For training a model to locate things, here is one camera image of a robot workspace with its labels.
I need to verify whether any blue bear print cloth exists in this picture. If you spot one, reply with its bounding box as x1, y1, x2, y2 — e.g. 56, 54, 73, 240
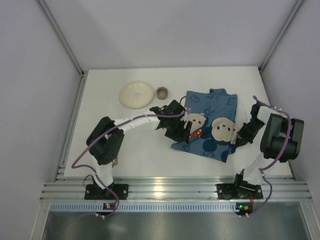
171, 88, 239, 163

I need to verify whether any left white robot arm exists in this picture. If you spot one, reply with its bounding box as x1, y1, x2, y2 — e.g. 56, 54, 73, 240
86, 100, 192, 190

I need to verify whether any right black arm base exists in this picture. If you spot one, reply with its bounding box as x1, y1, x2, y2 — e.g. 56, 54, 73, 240
216, 169, 263, 200

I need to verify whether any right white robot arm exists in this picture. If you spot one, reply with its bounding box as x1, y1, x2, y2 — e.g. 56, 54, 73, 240
235, 102, 305, 186

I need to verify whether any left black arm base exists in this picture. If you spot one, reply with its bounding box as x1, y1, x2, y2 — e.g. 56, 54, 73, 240
84, 177, 129, 200

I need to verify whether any cream round plate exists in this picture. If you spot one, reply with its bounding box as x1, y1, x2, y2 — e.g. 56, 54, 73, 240
118, 81, 155, 109

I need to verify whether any aluminium mounting rail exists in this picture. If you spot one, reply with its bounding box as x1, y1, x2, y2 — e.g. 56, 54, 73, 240
39, 159, 312, 201

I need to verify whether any right aluminium frame post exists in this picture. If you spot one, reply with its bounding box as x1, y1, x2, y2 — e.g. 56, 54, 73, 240
258, 0, 306, 74

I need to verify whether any aluminium frame post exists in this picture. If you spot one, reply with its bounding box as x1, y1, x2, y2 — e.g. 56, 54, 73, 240
35, 0, 85, 77
258, 0, 306, 74

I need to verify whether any perforated grey cable tray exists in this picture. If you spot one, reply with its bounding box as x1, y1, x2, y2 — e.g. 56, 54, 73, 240
50, 201, 252, 213

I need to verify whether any left aluminium frame post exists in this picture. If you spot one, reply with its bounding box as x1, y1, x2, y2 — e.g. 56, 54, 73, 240
35, 0, 85, 77

